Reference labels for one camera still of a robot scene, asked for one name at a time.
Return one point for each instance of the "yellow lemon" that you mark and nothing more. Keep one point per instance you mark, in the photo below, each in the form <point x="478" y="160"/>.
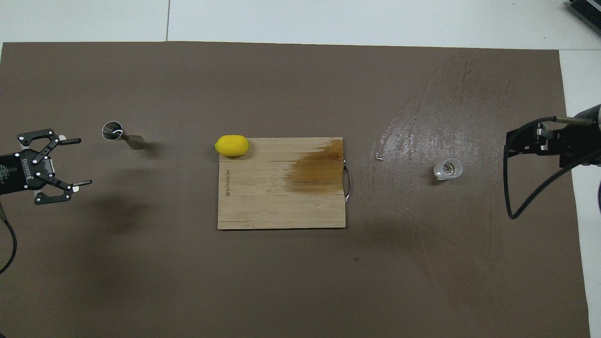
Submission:
<point x="232" y="145"/>

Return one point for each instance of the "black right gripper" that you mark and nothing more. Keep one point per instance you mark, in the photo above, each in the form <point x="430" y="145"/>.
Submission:
<point x="580" y="143"/>

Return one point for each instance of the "clear plastic cup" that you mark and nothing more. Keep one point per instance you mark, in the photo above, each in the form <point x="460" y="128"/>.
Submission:
<point x="448" y="169"/>

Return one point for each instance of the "steel double-cone jigger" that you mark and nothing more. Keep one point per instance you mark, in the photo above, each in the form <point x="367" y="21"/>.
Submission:
<point x="113" y="131"/>

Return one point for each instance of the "grey ridged device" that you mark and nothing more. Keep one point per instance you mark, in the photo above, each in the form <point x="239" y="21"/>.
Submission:
<point x="587" y="11"/>

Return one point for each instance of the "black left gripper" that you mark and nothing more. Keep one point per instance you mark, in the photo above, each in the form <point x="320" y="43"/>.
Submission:
<point x="26" y="171"/>

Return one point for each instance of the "brown table mat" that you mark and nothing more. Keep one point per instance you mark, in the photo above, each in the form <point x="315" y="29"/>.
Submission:
<point x="141" y="272"/>

